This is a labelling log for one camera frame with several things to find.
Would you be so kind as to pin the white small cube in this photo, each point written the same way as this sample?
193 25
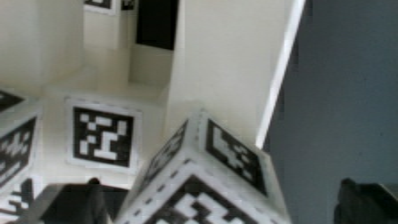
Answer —
20 122
209 183

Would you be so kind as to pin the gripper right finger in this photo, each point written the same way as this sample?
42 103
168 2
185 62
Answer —
367 203

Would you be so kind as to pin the white chair leg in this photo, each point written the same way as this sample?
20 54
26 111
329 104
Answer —
109 18

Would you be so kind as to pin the white chair back frame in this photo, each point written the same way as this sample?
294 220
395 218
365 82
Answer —
233 45

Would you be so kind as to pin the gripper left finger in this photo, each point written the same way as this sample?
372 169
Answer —
75 203

